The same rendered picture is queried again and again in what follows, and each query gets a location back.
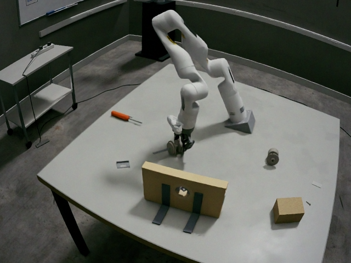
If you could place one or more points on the orange-handled screwdriver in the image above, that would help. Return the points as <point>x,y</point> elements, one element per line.
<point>122,116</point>

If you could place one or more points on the tan wooden board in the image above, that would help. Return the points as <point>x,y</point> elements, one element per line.
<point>213,190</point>

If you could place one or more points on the brown cardboard box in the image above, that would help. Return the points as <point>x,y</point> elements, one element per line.
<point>288,210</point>

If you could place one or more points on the beige door knob with square spindle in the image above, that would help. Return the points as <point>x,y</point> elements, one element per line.
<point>172,147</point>

